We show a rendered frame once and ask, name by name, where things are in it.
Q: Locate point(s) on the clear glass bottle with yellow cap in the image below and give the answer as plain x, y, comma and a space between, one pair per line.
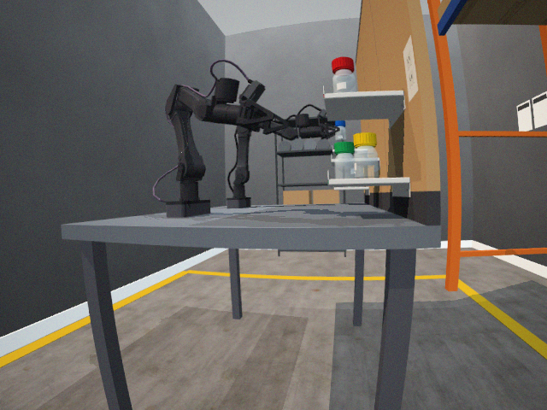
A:
366, 156

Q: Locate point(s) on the clear bottle with green cap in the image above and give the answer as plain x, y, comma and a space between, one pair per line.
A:
344, 161

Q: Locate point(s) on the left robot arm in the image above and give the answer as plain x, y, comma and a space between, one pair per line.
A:
242, 174

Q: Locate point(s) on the white bottle with blue cap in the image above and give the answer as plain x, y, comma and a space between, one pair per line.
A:
340, 135

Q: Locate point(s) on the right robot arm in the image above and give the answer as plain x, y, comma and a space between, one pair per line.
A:
190, 165

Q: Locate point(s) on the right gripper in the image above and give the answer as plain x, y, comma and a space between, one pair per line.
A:
249, 112

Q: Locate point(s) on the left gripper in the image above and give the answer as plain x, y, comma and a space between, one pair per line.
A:
321, 131

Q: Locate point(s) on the clear bottle with red cap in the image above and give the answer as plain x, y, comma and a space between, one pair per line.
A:
343, 80

